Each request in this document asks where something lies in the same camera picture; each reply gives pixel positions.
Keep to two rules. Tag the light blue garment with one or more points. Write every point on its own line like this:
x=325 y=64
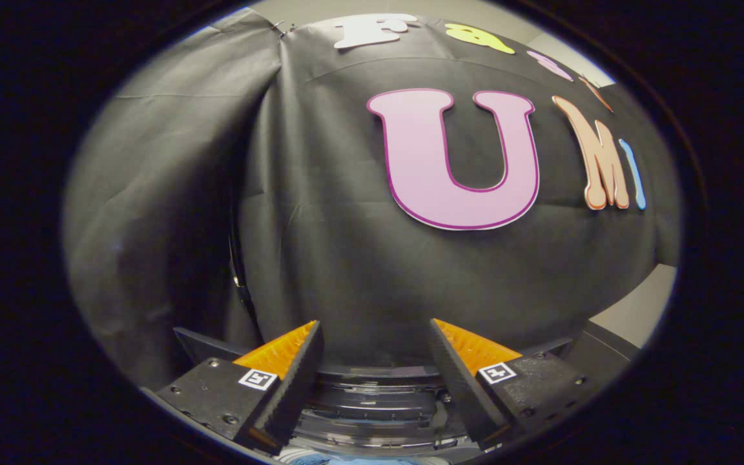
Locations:
x=346 y=461

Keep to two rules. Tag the dark washing machine lid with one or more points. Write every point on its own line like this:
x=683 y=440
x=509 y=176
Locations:
x=197 y=342

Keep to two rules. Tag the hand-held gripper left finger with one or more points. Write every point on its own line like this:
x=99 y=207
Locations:
x=294 y=381

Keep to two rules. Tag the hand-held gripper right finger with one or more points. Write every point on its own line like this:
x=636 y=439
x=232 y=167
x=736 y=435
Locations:
x=459 y=381

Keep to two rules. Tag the black backdrop cloth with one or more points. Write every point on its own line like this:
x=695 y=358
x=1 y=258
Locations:
x=172 y=194

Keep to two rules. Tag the white cabinet with grey top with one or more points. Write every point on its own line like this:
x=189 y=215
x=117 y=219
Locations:
x=630 y=310

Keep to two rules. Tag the grey washing machine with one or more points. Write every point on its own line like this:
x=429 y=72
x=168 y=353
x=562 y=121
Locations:
x=372 y=413

